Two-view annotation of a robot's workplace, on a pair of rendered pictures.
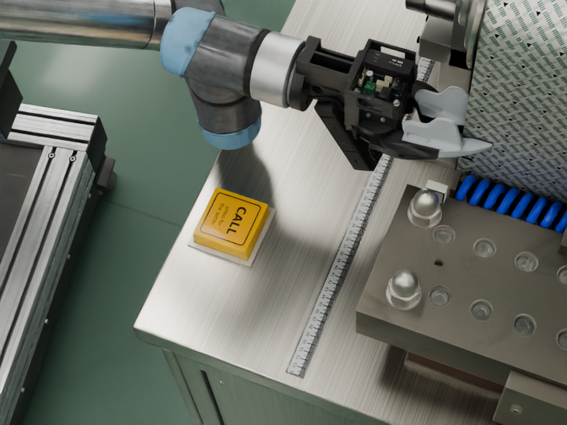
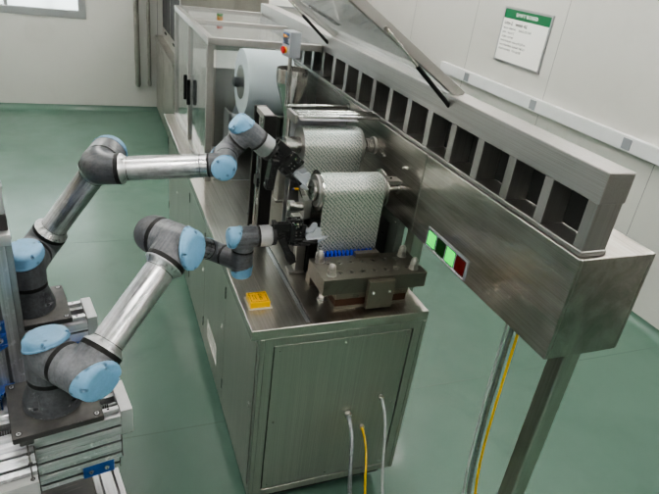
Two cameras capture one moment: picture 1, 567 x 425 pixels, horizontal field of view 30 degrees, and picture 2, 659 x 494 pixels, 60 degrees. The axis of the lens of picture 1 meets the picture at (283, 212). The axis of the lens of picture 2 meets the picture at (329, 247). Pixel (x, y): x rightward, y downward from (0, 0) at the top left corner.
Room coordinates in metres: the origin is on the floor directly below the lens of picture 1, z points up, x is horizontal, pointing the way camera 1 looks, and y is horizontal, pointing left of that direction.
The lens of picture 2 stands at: (-0.60, 1.25, 2.01)
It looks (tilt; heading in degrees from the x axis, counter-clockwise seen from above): 27 degrees down; 308
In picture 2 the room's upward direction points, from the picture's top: 8 degrees clockwise
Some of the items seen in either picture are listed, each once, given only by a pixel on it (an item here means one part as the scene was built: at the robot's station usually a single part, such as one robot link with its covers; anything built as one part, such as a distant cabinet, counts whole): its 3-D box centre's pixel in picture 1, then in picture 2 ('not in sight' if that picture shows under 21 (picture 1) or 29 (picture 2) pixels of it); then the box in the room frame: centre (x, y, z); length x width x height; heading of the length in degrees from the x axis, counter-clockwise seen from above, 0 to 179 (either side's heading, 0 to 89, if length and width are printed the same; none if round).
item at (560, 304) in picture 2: not in sight; (360, 126); (0.99, -0.92, 1.29); 3.10 x 0.28 x 0.30; 152
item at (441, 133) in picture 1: (446, 133); (317, 233); (0.57, -0.17, 1.11); 0.09 x 0.03 x 0.06; 61
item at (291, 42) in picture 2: not in sight; (289, 43); (1.10, -0.50, 1.66); 0.07 x 0.07 x 0.10; 72
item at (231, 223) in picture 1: (231, 223); (258, 299); (0.60, 0.06, 0.91); 0.07 x 0.07 x 0.02; 62
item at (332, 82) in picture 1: (354, 88); (287, 232); (0.63, -0.09, 1.12); 0.12 x 0.08 x 0.09; 62
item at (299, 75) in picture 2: not in sight; (291, 75); (1.21, -0.65, 1.50); 0.14 x 0.14 x 0.06
